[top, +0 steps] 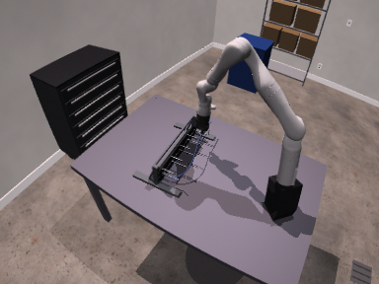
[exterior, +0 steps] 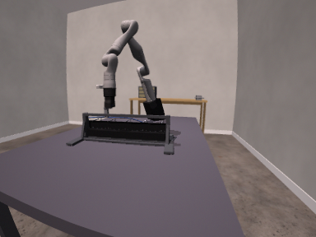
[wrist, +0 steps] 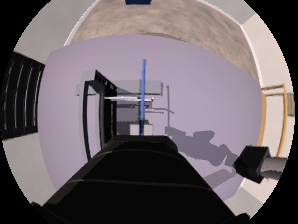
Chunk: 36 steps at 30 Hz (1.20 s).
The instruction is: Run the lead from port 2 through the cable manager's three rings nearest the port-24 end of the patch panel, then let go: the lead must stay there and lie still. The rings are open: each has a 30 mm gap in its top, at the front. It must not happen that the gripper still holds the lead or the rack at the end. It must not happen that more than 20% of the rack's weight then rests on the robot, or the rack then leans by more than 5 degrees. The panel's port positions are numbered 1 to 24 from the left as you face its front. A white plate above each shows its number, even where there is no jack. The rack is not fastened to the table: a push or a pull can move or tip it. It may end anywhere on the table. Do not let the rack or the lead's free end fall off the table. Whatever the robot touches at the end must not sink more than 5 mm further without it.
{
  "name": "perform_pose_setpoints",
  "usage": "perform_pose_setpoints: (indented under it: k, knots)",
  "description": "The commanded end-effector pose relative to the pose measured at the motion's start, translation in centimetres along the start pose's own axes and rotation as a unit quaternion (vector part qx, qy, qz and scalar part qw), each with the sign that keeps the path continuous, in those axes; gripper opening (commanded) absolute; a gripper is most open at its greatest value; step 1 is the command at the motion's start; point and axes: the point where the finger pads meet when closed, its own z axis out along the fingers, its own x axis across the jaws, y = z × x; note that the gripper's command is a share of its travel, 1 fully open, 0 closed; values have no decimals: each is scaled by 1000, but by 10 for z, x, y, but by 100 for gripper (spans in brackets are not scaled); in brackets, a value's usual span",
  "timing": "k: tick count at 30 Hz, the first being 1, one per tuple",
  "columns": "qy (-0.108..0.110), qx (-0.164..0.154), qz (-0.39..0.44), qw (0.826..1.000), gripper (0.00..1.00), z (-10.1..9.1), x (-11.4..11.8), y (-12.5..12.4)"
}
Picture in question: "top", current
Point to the black patch panel rack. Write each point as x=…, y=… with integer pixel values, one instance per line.
x=157, y=172

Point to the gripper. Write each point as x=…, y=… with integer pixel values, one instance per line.
x=202, y=118

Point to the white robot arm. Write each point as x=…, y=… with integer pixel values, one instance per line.
x=234, y=52

